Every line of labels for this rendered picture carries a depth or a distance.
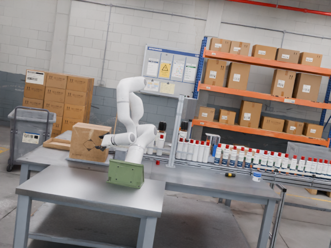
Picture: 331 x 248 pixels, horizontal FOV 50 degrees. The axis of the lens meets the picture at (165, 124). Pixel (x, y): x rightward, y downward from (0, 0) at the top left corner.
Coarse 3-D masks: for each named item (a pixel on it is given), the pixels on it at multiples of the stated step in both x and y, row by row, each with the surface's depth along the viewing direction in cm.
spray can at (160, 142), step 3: (162, 135) 335; (159, 138) 337; (162, 138) 335; (159, 141) 335; (162, 141) 335; (159, 144) 335; (162, 144) 336; (159, 147) 336; (162, 147) 336; (159, 150) 336; (162, 150) 338; (159, 153) 336
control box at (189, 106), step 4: (184, 100) 315; (188, 100) 314; (192, 100) 320; (196, 100) 326; (184, 104) 316; (188, 104) 316; (192, 104) 322; (196, 104) 328; (184, 108) 316; (188, 108) 317; (192, 108) 323; (184, 112) 316; (188, 112) 319; (192, 112) 325; (184, 116) 316; (188, 116) 320; (192, 116) 326
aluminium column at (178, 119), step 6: (180, 96) 315; (180, 102) 316; (180, 108) 317; (180, 120) 318; (174, 126) 318; (174, 132) 319; (174, 138) 321; (174, 144) 321; (174, 150) 321; (174, 156) 322; (168, 162) 323
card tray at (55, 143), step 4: (48, 140) 337; (52, 140) 349; (56, 140) 349; (60, 140) 349; (64, 140) 349; (68, 140) 349; (44, 144) 323; (48, 144) 323; (52, 144) 323; (56, 144) 323; (60, 144) 341; (64, 144) 344; (68, 144) 347; (56, 148) 324; (60, 148) 324; (64, 148) 324; (68, 148) 324
